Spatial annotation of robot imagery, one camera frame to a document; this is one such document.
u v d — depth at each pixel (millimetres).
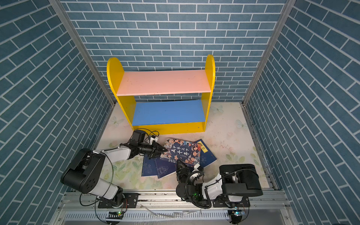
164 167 840
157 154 792
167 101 1008
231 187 444
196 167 741
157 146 804
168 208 727
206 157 889
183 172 699
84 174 444
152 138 846
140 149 753
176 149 865
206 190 550
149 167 846
